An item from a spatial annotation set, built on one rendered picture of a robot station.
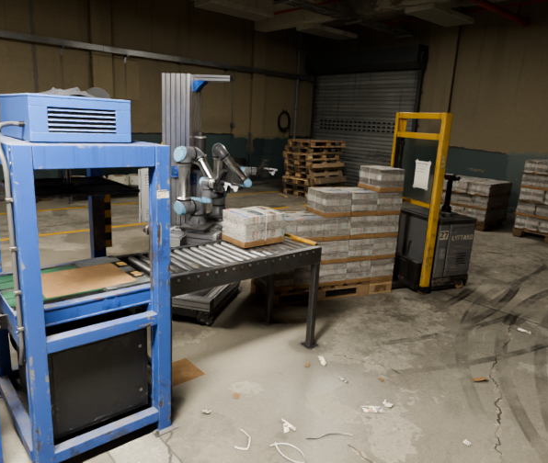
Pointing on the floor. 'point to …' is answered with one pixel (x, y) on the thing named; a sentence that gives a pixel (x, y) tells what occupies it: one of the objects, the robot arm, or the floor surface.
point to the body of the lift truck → (461, 230)
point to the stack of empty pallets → (301, 182)
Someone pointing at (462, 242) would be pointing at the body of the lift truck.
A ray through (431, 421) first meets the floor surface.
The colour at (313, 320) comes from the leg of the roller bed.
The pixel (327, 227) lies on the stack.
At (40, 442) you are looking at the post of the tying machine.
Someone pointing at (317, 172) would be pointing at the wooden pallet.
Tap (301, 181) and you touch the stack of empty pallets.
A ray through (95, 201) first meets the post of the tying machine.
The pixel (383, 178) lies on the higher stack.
